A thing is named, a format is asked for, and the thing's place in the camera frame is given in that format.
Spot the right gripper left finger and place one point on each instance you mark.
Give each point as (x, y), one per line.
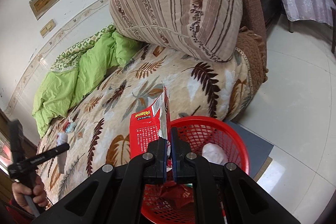
(156, 171)

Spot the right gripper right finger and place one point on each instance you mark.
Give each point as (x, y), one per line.
(182, 170)

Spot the red torn snack box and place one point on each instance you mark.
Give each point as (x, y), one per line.
(149, 124)

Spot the teal cartoon tissue pack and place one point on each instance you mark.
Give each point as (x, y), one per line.
(70, 126)

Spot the red left sleeve forearm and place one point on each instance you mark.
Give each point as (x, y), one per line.
(14, 213)

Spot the red plastic trash basket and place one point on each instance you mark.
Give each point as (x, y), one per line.
(200, 201)

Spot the left hand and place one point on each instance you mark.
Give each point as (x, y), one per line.
(20, 191)

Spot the white crumpled tissue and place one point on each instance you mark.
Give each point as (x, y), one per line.
(214, 154)

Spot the white plastic bottle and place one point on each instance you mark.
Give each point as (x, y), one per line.
(62, 144)

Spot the leaf pattern bed blanket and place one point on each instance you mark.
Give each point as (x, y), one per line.
(194, 87)

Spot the grey floor mat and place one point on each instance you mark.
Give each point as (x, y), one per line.
(258, 150)

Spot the green quilt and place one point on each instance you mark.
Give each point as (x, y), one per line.
(77, 71)

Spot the brown bed headboard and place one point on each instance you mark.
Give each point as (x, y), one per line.
(253, 19)

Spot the striped beige pillow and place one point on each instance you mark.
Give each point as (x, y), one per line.
(204, 29)

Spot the wall switch plate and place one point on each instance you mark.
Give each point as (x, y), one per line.
(47, 28)

